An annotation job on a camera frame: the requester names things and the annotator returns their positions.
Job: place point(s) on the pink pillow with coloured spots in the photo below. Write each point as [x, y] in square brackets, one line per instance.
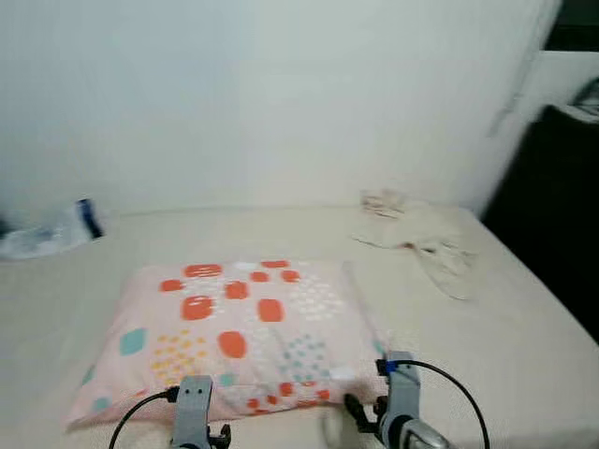
[253, 337]

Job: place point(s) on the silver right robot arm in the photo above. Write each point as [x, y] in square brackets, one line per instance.
[426, 438]

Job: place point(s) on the bed with cream sheet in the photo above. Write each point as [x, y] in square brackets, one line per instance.
[505, 374]

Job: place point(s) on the crumpled cream cloth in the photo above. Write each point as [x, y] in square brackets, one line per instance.
[426, 238]

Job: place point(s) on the clear plastic bag, blue end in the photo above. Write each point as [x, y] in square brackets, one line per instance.
[51, 234]

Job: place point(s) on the black cabinet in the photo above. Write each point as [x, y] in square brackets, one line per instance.
[552, 206]

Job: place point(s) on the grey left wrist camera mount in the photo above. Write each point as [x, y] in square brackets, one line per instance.
[193, 407]

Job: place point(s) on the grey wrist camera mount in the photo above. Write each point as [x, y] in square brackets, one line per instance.
[193, 407]
[402, 393]

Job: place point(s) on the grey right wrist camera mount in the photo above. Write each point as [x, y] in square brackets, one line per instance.
[402, 393]

